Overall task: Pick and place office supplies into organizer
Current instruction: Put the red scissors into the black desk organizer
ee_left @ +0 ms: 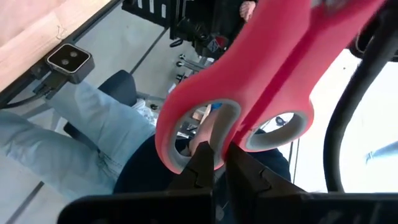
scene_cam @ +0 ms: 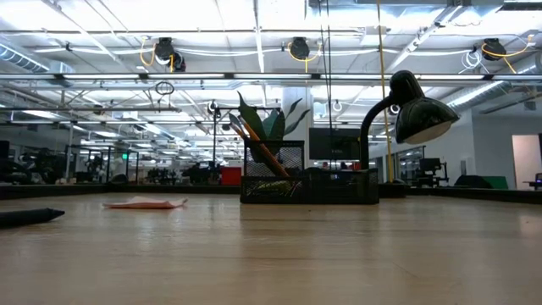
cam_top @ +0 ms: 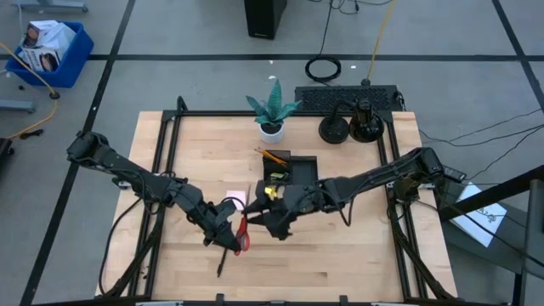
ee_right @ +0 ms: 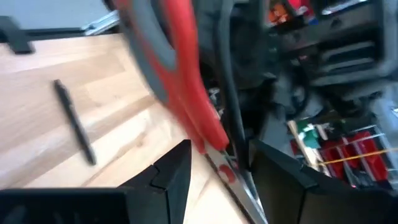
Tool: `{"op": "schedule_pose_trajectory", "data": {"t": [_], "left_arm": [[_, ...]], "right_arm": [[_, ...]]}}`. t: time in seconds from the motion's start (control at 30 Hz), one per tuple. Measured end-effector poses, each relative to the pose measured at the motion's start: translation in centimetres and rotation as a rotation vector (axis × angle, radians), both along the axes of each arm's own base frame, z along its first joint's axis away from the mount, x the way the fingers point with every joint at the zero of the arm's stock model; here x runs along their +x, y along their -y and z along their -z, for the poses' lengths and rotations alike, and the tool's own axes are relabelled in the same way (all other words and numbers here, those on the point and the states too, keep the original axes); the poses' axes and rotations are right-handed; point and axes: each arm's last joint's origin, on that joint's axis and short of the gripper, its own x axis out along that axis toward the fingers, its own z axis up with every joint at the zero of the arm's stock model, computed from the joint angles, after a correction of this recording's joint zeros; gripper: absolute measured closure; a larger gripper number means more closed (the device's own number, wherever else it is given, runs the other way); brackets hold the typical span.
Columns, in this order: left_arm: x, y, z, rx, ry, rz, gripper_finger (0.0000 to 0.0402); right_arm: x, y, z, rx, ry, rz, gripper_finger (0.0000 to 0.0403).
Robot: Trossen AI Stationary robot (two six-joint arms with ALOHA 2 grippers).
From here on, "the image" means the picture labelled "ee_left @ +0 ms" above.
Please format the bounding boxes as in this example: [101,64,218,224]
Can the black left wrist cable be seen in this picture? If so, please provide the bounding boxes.
[323,6,398,192]

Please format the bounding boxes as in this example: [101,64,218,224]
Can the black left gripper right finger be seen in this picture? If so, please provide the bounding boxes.
[224,142,307,224]

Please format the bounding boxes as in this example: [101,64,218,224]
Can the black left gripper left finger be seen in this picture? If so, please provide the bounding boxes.
[167,141,216,192]

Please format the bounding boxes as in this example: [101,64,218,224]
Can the person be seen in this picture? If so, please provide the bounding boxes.
[0,79,293,224]

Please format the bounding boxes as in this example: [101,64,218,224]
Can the table edge camera box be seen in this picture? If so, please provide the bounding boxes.
[45,42,96,85]

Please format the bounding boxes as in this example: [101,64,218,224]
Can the red-handled scissors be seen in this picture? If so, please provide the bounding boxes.
[154,0,386,175]

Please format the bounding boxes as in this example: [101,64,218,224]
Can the person's hand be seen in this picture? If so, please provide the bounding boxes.
[239,0,259,22]

